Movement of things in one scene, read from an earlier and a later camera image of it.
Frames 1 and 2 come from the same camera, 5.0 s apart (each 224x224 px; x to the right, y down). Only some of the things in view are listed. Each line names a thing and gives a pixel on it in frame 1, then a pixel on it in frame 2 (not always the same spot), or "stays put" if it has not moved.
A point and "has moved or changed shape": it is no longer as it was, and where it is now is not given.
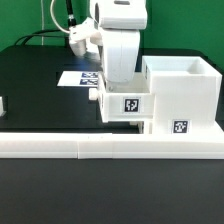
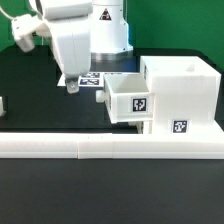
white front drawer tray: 145,127 stays put
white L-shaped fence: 92,146 stays put
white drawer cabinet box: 186,95 stays put
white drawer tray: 125,101 has moved or changed shape
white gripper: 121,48 → 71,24
